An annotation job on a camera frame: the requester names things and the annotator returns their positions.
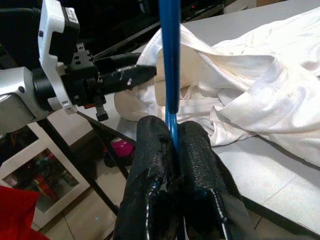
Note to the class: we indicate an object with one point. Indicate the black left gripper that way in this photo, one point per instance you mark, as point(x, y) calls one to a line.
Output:
point(80, 85)

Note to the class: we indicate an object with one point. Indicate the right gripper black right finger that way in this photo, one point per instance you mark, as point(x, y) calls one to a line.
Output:
point(200, 162)

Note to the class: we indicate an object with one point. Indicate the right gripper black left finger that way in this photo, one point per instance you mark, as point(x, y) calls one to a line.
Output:
point(147, 155)

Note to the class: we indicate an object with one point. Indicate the blue plastic hanger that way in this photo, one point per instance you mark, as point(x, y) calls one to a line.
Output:
point(170, 50)

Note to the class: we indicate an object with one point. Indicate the white polo shirt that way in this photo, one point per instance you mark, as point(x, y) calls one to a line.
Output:
point(262, 95)

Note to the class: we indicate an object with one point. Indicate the magenta plastic container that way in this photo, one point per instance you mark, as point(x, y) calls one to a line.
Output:
point(121, 148)

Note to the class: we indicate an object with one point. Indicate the black table leg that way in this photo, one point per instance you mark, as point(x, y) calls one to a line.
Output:
point(82, 167)

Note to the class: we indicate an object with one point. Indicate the white glass-door cabinet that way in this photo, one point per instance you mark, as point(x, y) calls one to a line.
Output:
point(70, 130)

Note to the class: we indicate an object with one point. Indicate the red polo shirt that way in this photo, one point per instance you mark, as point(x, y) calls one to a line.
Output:
point(15, 215)

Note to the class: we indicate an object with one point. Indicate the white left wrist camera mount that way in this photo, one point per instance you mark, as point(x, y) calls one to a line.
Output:
point(47, 37)

